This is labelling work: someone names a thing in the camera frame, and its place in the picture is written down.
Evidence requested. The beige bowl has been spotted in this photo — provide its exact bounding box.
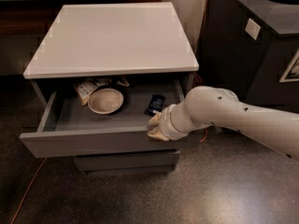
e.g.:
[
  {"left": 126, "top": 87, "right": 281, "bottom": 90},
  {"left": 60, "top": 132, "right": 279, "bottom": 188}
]
[{"left": 88, "top": 88, "right": 124, "bottom": 115}]

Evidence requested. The grey drawer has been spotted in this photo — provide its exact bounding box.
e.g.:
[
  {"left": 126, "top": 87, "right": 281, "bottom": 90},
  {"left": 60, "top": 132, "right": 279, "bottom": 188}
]
[
  {"left": 20, "top": 79, "right": 198, "bottom": 158},
  {"left": 74, "top": 149, "right": 179, "bottom": 172}
]

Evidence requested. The black waste bin cabinet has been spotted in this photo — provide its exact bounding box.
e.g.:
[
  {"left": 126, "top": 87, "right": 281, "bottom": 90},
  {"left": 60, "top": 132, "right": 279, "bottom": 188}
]
[{"left": 196, "top": 0, "right": 299, "bottom": 112}]

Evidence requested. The framed sign on bin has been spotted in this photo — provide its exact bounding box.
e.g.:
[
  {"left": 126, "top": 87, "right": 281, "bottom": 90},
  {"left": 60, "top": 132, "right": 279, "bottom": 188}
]
[{"left": 279, "top": 49, "right": 299, "bottom": 82}]

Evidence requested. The grey drawer cabinet white top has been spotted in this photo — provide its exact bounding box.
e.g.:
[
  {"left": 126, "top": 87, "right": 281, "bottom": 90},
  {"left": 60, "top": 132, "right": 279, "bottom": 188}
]
[{"left": 23, "top": 2, "right": 199, "bottom": 175}]

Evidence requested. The grey bottom drawer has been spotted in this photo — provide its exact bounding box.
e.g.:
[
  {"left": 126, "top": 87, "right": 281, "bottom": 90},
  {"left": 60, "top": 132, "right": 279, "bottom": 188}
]
[{"left": 74, "top": 149, "right": 179, "bottom": 172}]

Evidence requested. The white snack packet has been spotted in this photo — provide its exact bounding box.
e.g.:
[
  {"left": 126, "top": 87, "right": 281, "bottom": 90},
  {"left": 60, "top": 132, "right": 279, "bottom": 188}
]
[{"left": 74, "top": 77, "right": 111, "bottom": 105}]

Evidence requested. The orange cable on floor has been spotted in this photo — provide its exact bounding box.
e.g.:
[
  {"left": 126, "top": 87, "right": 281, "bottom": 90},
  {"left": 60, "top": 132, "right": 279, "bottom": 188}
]
[{"left": 9, "top": 0, "right": 219, "bottom": 224}]

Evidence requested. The white label on bin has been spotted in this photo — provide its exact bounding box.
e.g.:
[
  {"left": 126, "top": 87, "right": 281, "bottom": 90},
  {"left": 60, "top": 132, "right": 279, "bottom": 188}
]
[{"left": 245, "top": 19, "right": 261, "bottom": 40}]

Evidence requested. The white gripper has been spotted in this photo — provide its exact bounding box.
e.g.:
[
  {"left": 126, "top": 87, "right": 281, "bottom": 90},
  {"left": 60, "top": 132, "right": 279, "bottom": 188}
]
[{"left": 147, "top": 103, "right": 207, "bottom": 141}]

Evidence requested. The dark blue rxbar packet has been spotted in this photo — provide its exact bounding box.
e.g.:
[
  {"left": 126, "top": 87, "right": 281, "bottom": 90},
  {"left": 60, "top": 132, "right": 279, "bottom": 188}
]
[{"left": 144, "top": 94, "right": 165, "bottom": 117}]

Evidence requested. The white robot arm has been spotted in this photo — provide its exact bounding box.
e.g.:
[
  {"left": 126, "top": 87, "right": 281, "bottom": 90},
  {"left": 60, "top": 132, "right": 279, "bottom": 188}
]
[{"left": 148, "top": 86, "right": 299, "bottom": 161}]

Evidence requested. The grey top drawer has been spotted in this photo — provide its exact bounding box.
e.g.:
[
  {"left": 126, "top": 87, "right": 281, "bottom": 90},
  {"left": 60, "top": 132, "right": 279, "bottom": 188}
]
[{"left": 20, "top": 79, "right": 198, "bottom": 158}]

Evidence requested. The small tan snack packet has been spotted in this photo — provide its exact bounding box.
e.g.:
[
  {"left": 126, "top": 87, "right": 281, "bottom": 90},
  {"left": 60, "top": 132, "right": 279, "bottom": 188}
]
[{"left": 117, "top": 76, "right": 130, "bottom": 87}]

